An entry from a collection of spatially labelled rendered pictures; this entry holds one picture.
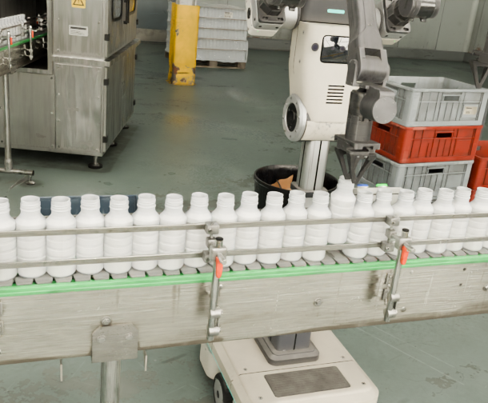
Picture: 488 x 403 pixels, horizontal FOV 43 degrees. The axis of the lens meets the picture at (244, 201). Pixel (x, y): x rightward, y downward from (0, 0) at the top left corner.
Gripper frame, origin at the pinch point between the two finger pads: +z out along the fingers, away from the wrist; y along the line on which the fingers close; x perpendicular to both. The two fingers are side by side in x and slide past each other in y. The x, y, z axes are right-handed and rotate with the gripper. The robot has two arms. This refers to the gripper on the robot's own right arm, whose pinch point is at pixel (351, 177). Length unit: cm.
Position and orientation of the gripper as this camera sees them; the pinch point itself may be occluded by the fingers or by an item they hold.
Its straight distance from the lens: 142.5
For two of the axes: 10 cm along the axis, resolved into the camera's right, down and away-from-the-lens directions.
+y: 3.3, 3.0, -9.0
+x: 9.4, -0.2, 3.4
